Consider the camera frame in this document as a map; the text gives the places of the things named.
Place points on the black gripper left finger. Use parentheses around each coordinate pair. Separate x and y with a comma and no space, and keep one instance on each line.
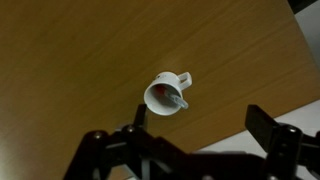
(100,156)

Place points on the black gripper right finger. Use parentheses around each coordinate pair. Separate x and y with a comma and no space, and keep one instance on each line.
(283,146)

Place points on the clear pen with red tip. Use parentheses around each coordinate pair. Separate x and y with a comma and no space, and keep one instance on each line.
(178,101)

